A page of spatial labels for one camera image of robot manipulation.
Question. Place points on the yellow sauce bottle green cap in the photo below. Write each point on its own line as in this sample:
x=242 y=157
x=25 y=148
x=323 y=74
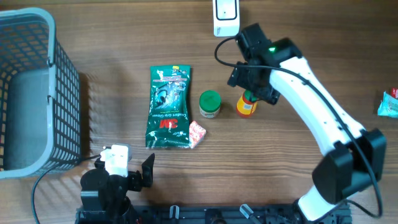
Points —
x=246 y=104

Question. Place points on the teal white tissue pack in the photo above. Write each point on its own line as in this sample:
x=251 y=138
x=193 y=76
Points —
x=388 y=106

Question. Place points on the grey plastic mesh basket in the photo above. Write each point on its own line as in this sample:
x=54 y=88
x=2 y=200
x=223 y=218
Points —
x=40 y=96

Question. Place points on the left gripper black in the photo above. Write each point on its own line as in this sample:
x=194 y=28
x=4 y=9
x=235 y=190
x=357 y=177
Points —
x=136 y=181

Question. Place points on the white barcode scanner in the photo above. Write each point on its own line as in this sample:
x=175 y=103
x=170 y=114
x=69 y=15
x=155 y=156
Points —
x=226 y=18

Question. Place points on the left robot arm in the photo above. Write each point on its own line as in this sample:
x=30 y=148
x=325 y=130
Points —
x=104 y=197

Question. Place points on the green 3M gloves pack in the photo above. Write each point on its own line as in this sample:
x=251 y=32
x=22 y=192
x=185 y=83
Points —
x=168 y=119

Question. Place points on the green lid jar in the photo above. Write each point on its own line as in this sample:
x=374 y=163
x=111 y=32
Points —
x=210 y=103

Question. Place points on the red white toothpaste box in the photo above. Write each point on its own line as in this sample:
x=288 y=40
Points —
x=394 y=93

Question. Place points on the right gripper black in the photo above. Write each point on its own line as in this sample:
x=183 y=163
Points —
x=239 y=76

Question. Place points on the small red white carton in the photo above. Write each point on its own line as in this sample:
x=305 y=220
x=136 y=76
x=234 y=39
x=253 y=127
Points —
x=196 y=134

